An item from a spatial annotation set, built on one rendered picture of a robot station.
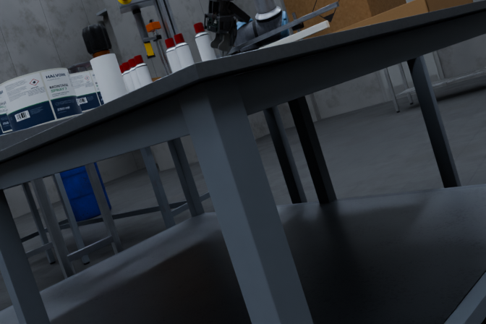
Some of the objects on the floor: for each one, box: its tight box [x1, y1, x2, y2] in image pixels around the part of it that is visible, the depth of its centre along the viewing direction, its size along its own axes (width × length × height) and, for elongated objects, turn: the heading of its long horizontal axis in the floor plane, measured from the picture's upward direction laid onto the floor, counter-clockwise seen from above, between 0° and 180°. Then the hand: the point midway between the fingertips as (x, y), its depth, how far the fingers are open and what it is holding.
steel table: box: [383, 63, 486, 113], centre depth 697 cm, size 77×199×102 cm, turn 132°
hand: (225, 53), depth 178 cm, fingers closed
